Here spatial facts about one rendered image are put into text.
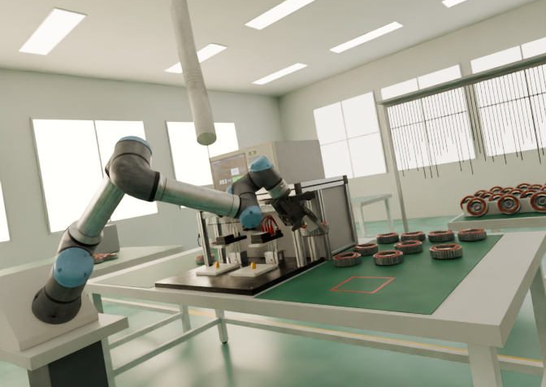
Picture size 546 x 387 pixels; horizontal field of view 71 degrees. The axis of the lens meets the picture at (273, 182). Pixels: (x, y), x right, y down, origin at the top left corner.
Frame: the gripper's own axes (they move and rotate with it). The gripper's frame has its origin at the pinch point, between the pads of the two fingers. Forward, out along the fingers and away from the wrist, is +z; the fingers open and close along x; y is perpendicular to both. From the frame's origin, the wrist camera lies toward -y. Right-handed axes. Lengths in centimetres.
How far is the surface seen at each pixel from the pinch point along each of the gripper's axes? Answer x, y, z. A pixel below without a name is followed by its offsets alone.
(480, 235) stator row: 19, -51, 48
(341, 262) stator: -4.0, -2.7, 19.6
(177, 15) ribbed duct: -185, -106, -138
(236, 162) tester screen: -48, -11, -33
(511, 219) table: 3, -91, 75
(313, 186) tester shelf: -19.2, -21.3, -6.2
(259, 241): -31.2, 10.1, -1.6
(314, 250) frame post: -19.4, -3.1, 14.7
